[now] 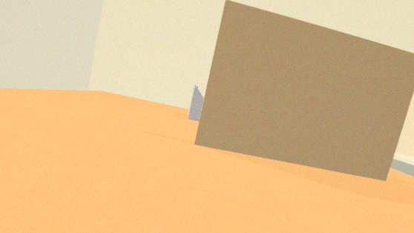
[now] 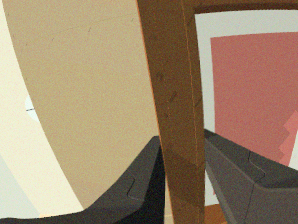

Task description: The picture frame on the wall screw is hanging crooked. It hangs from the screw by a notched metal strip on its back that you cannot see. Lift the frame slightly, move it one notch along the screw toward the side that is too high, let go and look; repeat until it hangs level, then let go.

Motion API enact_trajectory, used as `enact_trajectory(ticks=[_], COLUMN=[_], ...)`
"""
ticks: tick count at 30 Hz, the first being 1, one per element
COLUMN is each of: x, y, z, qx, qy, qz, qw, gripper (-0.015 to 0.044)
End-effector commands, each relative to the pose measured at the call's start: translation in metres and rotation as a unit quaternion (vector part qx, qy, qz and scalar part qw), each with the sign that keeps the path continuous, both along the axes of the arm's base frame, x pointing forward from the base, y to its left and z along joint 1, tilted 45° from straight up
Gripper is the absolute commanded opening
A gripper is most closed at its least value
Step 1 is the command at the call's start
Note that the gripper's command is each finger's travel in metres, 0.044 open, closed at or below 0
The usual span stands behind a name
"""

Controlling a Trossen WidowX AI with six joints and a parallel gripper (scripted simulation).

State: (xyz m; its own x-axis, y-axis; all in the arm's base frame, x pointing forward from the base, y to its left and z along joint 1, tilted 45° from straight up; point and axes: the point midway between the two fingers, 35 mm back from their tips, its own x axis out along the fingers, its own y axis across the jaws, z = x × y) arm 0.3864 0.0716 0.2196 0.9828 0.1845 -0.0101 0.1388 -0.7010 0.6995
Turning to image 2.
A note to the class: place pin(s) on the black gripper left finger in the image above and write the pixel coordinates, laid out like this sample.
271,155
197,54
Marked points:
138,197

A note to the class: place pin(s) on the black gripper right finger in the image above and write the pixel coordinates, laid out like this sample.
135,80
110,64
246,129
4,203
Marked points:
251,189

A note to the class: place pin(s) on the brown picture frame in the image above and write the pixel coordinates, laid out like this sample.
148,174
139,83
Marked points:
229,66

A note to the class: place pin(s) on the tan flat rectangular board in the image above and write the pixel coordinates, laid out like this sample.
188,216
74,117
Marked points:
84,66

